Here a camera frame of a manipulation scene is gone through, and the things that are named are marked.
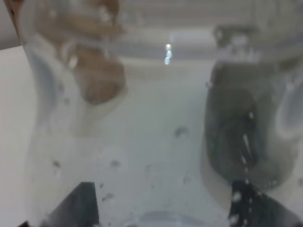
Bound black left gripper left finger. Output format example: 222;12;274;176
41;182;99;227

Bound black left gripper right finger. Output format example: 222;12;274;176
228;180;303;227

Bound clear plastic water bottle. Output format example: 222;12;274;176
19;0;303;227

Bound grey translucent plastic cup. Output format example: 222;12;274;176
201;23;292;190

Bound orange translucent plastic cup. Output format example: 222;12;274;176
33;0;125;105

